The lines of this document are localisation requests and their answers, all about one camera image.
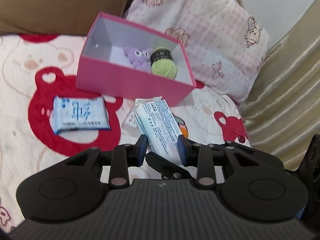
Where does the pink cardboard box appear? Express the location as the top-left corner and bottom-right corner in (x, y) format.
(76, 12), (196, 106)

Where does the blue wet wipes pack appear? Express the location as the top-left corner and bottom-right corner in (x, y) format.
(53, 96), (111, 134)

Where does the pink checked pillow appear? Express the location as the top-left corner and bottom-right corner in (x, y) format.
(127, 0), (269, 103)

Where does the purple Kuromi plush toy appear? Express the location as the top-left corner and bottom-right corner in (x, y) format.
(123, 46), (152, 73)

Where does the olive satin curtain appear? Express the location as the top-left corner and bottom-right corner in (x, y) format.
(241, 0), (319, 170)

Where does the brown pillow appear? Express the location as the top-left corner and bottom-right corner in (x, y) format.
(1, 0), (127, 35)

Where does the green yarn ball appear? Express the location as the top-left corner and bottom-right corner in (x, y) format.
(150, 47), (177, 80)

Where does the clear orange-labelled plastic case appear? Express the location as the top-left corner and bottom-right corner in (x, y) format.
(121, 106), (139, 136)

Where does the white tissue pack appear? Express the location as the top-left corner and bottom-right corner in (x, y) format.
(132, 96), (182, 165)

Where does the orange makeup sponge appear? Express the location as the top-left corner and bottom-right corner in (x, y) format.
(178, 123), (189, 138)

